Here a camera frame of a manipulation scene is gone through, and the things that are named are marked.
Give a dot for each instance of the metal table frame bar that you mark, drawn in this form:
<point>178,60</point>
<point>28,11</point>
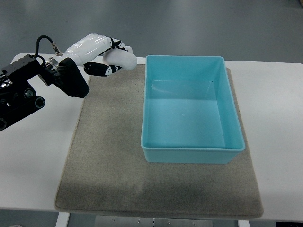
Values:
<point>112,221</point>

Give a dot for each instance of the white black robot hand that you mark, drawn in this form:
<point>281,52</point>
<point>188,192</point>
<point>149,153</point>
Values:
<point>88,53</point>

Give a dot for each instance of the grey felt mat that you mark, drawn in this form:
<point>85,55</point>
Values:
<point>106,172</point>

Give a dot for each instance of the blue plastic box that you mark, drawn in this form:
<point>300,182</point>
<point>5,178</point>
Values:
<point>189,111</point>

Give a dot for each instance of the white bunny toy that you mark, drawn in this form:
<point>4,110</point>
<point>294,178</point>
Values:
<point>121,58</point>

